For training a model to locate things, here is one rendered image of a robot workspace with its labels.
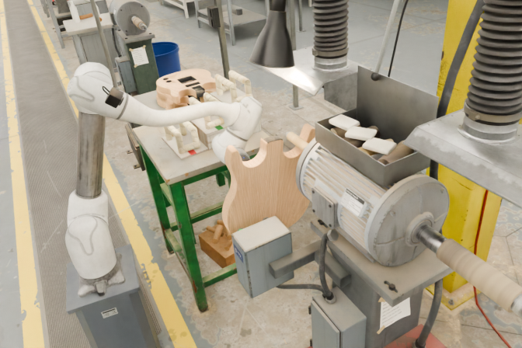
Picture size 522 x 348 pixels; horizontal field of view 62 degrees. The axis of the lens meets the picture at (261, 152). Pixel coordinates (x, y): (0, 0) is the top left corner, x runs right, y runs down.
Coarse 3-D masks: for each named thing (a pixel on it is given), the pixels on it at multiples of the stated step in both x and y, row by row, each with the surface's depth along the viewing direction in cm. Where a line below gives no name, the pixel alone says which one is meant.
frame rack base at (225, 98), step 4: (236, 88) 235; (212, 92) 232; (216, 92) 231; (224, 92) 230; (228, 92) 230; (240, 92) 229; (244, 92) 228; (216, 96) 227; (220, 96) 226; (224, 96) 226; (228, 96) 226; (220, 100) 222; (224, 100) 222; (228, 100) 221; (260, 124) 224; (256, 128) 224; (260, 128) 225; (256, 132) 225
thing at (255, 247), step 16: (256, 224) 134; (272, 224) 133; (240, 240) 128; (256, 240) 128; (272, 240) 128; (288, 240) 131; (240, 256) 129; (256, 256) 127; (272, 256) 130; (240, 272) 136; (256, 272) 130; (256, 288) 133; (288, 288) 140; (304, 288) 134; (320, 288) 130
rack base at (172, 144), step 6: (162, 138) 226; (174, 138) 225; (186, 138) 224; (168, 144) 220; (174, 144) 219; (174, 150) 214; (198, 150) 212; (204, 150) 212; (180, 156) 209; (186, 156) 208
